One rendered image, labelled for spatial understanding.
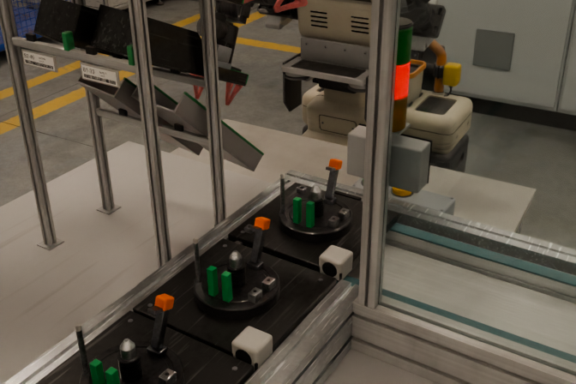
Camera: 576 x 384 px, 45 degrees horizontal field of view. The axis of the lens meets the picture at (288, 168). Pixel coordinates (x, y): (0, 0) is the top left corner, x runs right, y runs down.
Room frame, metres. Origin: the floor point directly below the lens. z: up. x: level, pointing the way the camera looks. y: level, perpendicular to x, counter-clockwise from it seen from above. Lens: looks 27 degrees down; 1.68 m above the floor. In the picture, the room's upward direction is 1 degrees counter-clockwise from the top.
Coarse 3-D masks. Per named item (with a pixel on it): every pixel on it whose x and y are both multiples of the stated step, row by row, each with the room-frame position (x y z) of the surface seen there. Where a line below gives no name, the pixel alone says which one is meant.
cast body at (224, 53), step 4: (220, 40) 1.34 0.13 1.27; (220, 44) 1.33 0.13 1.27; (224, 44) 1.34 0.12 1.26; (220, 48) 1.32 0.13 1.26; (224, 48) 1.33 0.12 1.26; (228, 48) 1.34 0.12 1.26; (220, 52) 1.32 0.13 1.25; (224, 52) 1.33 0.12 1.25; (228, 52) 1.34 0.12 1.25; (220, 56) 1.32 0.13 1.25; (224, 56) 1.33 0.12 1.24; (228, 56) 1.34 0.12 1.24; (220, 60) 1.32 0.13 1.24; (224, 60) 1.33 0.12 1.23; (228, 60) 1.34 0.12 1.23; (220, 64) 1.32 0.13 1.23; (224, 64) 1.33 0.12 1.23; (228, 64) 1.34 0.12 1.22; (224, 68) 1.33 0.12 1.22; (228, 68) 1.34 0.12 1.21
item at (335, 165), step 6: (330, 162) 1.21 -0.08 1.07; (336, 162) 1.20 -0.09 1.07; (330, 168) 1.18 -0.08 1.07; (336, 168) 1.20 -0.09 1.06; (330, 174) 1.20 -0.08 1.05; (336, 174) 1.20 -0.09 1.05; (330, 180) 1.20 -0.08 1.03; (336, 180) 1.20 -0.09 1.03; (330, 186) 1.19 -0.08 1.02; (330, 192) 1.19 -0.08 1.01; (330, 198) 1.18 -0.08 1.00
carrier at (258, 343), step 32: (224, 256) 1.03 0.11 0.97; (160, 288) 0.94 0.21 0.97; (192, 288) 0.94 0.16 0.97; (224, 288) 0.88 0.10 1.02; (256, 288) 0.89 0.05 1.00; (288, 288) 0.94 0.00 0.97; (320, 288) 0.94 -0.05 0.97; (192, 320) 0.86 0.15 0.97; (224, 320) 0.86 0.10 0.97; (256, 320) 0.86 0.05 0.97; (288, 320) 0.86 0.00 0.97; (256, 352) 0.77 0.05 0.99
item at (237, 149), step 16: (160, 96) 1.31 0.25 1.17; (160, 112) 1.26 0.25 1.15; (176, 112) 1.18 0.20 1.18; (192, 112) 1.21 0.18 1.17; (192, 128) 1.23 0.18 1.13; (224, 128) 1.27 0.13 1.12; (224, 144) 1.27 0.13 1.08; (240, 144) 1.30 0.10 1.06; (240, 160) 1.30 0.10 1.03; (256, 160) 1.33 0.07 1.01
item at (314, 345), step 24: (264, 192) 1.28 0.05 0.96; (240, 216) 1.19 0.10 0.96; (216, 240) 1.10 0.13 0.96; (168, 264) 1.03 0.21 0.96; (144, 288) 0.96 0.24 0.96; (336, 288) 0.95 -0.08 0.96; (120, 312) 0.89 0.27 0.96; (312, 312) 0.89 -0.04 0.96; (336, 312) 0.89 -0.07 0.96; (72, 336) 0.84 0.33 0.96; (288, 336) 0.83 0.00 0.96; (312, 336) 0.83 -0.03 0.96; (336, 336) 0.87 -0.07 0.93; (48, 360) 0.79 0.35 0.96; (288, 360) 0.78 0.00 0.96; (312, 360) 0.81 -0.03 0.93; (336, 360) 0.87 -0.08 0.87
